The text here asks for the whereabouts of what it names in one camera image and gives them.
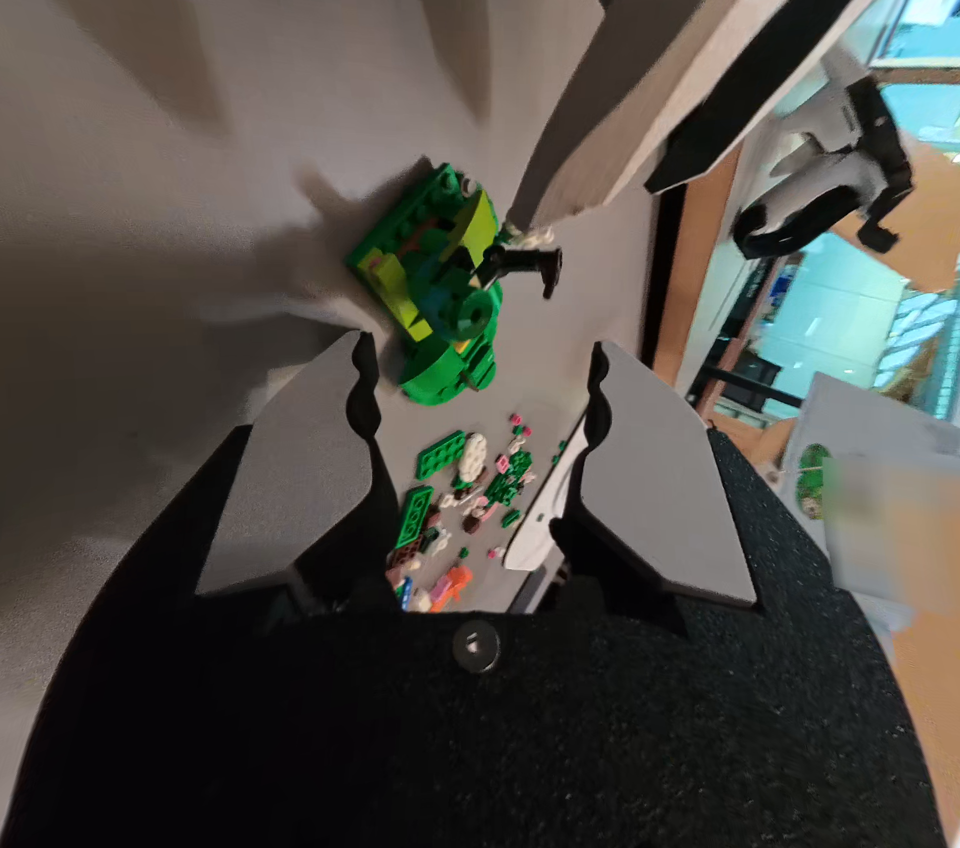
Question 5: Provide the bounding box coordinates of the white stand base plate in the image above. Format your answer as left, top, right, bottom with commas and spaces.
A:
501, 413, 597, 573

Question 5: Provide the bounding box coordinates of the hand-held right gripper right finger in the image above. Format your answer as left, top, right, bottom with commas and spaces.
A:
549, 340, 759, 611

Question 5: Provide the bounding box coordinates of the orange brick separator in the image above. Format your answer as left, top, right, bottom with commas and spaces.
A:
433, 565, 475, 611

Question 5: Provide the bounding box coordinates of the black lego piece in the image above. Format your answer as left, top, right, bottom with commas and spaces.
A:
478, 244, 564, 300

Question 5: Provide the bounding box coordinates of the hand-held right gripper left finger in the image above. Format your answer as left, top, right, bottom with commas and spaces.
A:
195, 329, 402, 611

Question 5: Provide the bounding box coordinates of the white and black device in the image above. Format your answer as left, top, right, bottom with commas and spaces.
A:
731, 74, 916, 258

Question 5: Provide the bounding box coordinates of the lego instruction booklet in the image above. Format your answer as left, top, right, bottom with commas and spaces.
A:
780, 372, 960, 632

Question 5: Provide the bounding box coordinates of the pile of lego pieces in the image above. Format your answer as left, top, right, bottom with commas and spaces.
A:
384, 413, 571, 615

